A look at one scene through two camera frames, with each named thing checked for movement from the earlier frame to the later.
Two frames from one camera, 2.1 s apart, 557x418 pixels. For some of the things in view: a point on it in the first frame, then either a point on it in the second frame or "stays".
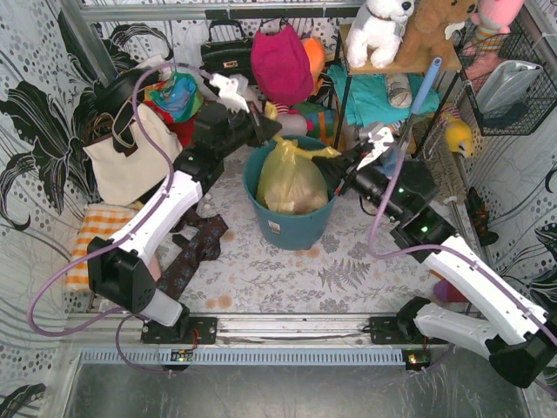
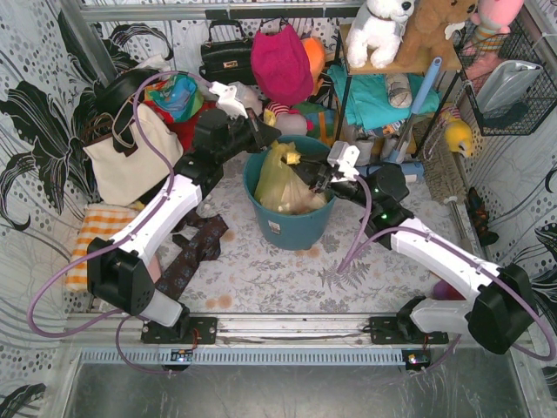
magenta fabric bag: (280, 65) stays
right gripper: (348, 170) -> (322, 174)
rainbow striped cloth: (319, 121) stays
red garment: (185, 131) stays
